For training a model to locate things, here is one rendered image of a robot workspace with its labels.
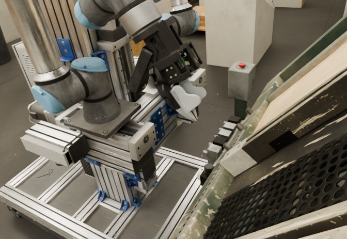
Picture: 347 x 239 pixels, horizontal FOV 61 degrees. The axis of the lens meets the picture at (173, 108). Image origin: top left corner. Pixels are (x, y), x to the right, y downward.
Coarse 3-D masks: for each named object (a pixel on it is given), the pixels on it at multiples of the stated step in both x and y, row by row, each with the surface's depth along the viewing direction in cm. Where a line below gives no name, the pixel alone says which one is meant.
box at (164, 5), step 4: (164, 0) 441; (168, 0) 451; (156, 4) 425; (160, 4) 433; (164, 4) 443; (168, 4) 453; (160, 8) 436; (164, 8) 445; (168, 8) 455; (164, 12) 448; (168, 12) 458
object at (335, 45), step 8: (336, 40) 111; (344, 40) 107; (328, 48) 112; (336, 48) 110; (320, 56) 114; (312, 64) 118; (296, 72) 127; (304, 72) 121; (288, 80) 130; (296, 80) 124; (280, 88) 130; (272, 96) 134
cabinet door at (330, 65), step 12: (324, 60) 113; (336, 60) 101; (312, 72) 114; (324, 72) 102; (300, 84) 117; (312, 84) 103; (288, 96) 119; (300, 96) 105; (276, 108) 120; (264, 120) 120
